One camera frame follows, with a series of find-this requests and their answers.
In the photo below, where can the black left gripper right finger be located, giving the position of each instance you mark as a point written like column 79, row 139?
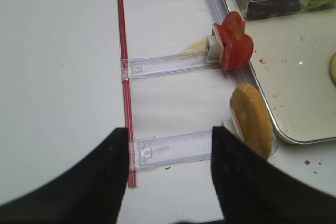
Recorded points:
column 250, row 190

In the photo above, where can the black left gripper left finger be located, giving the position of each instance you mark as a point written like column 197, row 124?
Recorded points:
column 90, row 192

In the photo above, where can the red tomato slices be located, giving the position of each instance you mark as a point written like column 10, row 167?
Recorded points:
column 238, row 46

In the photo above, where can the white tomato pusher block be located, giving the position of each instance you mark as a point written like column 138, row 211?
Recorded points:
column 214, row 48

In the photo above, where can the left red strip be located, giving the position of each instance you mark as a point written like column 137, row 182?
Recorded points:
column 128, row 117

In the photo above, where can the white bun pusher block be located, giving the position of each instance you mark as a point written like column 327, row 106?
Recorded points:
column 233, row 125

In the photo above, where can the standing bun half left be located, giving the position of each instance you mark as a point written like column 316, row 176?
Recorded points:
column 253, row 119

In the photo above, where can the cream rectangular metal tray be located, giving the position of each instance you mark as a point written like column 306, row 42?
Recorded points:
column 290, row 65

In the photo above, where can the bun bottom on tray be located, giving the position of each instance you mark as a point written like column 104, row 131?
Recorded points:
column 332, row 68

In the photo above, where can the clear left bun feeder rail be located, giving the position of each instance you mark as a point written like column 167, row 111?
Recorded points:
column 152, row 152

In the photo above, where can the left clear long rail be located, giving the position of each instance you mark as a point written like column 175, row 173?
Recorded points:
column 218, row 13

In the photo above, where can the clear tomato feeder rail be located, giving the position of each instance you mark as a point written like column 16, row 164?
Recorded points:
column 159, row 66

